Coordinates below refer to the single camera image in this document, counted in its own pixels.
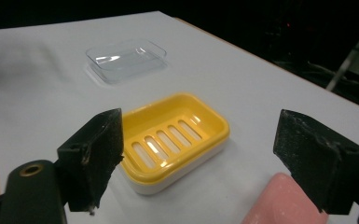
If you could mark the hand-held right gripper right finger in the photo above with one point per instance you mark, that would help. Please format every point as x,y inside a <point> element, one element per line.
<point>317,161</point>

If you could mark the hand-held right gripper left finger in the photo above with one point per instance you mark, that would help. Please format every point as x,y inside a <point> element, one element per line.
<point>93,161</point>

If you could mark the pink soap bar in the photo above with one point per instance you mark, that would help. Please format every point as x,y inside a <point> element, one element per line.
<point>279,202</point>

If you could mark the yellow soap dish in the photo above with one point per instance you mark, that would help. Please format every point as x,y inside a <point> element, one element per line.
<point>174,137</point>

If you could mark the clear plastic soap dish lid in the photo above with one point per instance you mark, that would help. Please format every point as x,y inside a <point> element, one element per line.
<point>127,59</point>

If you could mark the metal stand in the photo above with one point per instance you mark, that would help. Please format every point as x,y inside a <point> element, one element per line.
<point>351,59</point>

